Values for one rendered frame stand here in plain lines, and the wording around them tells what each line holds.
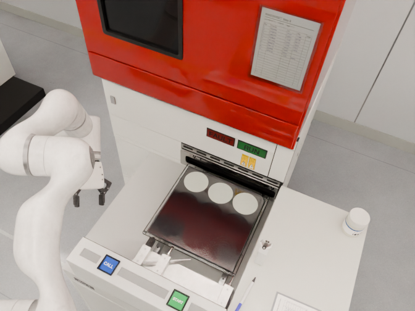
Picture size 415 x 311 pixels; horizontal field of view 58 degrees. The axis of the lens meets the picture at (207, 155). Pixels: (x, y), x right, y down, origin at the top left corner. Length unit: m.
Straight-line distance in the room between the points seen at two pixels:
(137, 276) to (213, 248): 0.29
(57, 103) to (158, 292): 0.66
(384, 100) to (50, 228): 2.53
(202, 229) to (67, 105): 0.70
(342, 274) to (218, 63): 0.81
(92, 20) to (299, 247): 1.04
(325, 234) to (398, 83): 1.69
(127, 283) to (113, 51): 0.78
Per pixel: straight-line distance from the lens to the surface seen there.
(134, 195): 1.63
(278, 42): 1.05
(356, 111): 3.11
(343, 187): 2.85
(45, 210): 0.93
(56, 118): 1.02
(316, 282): 1.36
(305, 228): 1.44
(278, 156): 1.40
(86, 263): 1.36
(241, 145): 1.43
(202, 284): 1.38
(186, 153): 1.60
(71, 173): 0.93
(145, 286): 1.30
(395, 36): 2.74
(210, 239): 1.43
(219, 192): 1.53
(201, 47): 1.16
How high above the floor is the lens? 2.18
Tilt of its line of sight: 51 degrees down
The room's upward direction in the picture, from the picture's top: 4 degrees clockwise
